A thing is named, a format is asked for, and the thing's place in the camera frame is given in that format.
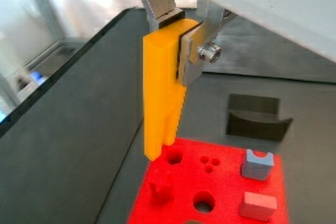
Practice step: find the black curved cradle stand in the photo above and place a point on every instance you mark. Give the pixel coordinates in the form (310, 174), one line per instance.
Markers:
(254, 117)

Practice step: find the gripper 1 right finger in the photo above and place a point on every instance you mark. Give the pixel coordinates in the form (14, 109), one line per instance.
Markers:
(198, 47)

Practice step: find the yellow forked square-circle object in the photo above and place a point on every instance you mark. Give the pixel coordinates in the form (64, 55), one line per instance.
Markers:
(163, 93)

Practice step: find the light blue notched peg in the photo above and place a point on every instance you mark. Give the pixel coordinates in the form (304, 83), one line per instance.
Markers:
(256, 167)

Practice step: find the red star peg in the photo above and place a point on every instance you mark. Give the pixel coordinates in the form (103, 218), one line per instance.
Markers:
(162, 190)

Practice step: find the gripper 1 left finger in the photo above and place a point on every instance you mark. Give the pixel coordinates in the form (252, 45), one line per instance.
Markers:
(159, 5)

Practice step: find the red square peg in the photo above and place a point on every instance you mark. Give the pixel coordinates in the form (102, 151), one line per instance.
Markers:
(258, 206)

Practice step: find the red fixture base block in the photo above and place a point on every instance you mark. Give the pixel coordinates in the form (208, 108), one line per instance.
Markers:
(208, 186)

